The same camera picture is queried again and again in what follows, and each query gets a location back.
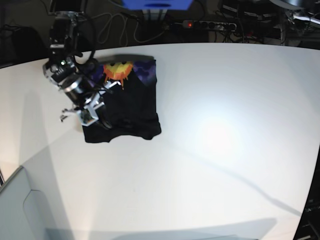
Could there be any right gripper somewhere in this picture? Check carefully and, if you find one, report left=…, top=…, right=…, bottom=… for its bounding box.
left=42, top=58, right=121, bottom=123

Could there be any black T-shirt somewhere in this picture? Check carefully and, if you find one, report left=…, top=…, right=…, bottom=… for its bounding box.
left=82, top=54, right=162, bottom=144

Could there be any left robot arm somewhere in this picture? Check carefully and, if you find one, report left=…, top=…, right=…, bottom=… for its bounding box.
left=270, top=0, right=320, bottom=25

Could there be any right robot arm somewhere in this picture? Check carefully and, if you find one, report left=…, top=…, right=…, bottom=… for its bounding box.
left=43, top=0, right=120, bottom=129

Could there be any blue box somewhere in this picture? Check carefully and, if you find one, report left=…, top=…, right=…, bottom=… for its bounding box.
left=122, top=0, right=193, bottom=11

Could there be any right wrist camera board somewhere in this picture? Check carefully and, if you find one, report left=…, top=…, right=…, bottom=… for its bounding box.
left=77, top=105, right=99, bottom=127

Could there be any grey looped cable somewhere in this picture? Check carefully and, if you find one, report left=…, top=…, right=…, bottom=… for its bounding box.
left=96, top=12, right=167, bottom=45

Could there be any black power strip red switch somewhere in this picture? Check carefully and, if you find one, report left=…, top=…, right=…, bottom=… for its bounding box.
left=174, top=20, right=237, bottom=32

